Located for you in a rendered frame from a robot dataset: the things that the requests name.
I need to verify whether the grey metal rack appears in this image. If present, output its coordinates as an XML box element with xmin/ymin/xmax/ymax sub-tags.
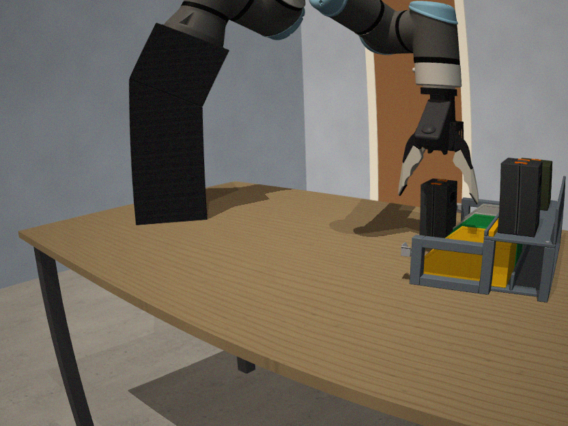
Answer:
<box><xmin>401</xmin><ymin>176</ymin><xmax>566</xmax><ymax>302</ymax></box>

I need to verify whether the yellow bin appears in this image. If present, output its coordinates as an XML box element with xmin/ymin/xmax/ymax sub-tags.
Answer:
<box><xmin>423</xmin><ymin>226</ymin><xmax>517</xmax><ymax>288</ymax></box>

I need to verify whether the yellow flat bar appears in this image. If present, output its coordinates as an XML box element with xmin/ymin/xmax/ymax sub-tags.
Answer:
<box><xmin>488</xmin><ymin>219</ymin><xmax>498</xmax><ymax>237</ymax></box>

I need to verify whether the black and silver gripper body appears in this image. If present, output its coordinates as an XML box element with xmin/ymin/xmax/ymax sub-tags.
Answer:
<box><xmin>421</xmin><ymin>87</ymin><xmax>464</xmax><ymax>155</ymax></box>

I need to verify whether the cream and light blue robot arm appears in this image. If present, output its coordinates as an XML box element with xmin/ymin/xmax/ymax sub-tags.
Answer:
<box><xmin>164</xmin><ymin>0</ymin><xmax>462</xmax><ymax>148</ymax></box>

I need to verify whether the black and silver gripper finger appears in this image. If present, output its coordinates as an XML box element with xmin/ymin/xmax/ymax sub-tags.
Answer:
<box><xmin>453</xmin><ymin>131</ymin><xmax>479</xmax><ymax>204</ymax></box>
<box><xmin>398</xmin><ymin>134</ymin><xmax>426</xmax><ymax>196</ymax></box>

